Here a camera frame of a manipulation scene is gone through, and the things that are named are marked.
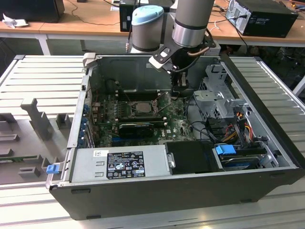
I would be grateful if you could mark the crumpled white paper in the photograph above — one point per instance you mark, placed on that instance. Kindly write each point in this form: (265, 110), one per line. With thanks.
(14, 21)

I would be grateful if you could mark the silver perforated drive cage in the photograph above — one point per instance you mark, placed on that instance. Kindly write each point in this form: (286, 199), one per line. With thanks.
(209, 100)

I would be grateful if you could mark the black RAM slot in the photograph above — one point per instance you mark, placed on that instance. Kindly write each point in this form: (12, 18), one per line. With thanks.
(140, 116)
(138, 90)
(138, 93)
(139, 96)
(141, 119)

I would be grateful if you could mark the black graphics card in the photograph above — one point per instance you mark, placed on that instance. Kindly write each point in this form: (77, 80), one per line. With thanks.
(135, 130)

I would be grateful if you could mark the green motherboard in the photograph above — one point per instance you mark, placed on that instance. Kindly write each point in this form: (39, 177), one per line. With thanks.
(176, 114)

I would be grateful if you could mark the small black computer box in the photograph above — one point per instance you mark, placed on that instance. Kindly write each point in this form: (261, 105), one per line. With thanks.
(125, 16)

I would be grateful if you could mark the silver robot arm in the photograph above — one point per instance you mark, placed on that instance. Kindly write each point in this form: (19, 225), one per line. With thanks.
(190, 23)

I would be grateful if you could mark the green RAM stick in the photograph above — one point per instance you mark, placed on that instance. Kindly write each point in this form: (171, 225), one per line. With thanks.
(19, 159)

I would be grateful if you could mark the gray power supply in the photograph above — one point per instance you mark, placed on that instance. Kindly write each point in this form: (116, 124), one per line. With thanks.
(83, 164)

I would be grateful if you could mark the black computer tower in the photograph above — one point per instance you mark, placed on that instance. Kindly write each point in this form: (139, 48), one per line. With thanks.
(269, 19)

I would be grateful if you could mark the gray parts rack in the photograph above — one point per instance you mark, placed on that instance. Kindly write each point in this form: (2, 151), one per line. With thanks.
(28, 143)

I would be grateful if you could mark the blue expansion slot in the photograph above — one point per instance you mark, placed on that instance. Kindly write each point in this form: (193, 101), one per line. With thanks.
(118, 141)

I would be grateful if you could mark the blue disk carrier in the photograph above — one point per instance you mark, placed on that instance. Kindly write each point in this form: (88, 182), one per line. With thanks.
(224, 150)

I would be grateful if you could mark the large black box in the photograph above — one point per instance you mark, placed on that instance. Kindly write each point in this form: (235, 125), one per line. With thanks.
(31, 9)

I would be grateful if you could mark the wooden desk white frame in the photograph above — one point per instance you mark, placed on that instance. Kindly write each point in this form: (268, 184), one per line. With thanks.
(71, 21)
(262, 39)

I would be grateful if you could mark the thin silver locking lever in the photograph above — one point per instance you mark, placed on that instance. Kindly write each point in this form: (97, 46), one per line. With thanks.
(163, 95)
(158, 111)

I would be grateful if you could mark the hard disk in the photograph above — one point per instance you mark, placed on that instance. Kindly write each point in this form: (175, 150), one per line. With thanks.
(240, 163)

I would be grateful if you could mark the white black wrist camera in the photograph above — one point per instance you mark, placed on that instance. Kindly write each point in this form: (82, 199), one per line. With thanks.
(163, 56)

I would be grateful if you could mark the CPU socket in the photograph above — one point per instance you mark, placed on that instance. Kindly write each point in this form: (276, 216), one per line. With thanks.
(131, 112)

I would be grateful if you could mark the blue case latch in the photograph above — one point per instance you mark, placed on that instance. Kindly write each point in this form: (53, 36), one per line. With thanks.
(52, 169)

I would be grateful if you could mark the open black PC case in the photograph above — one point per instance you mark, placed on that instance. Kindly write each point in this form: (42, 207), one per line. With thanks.
(155, 198)

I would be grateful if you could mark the black plastic shroud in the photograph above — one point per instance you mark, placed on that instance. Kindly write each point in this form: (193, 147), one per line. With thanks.
(190, 157)

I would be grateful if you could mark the silver green CPU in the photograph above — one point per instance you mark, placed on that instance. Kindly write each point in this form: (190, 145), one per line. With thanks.
(143, 107)

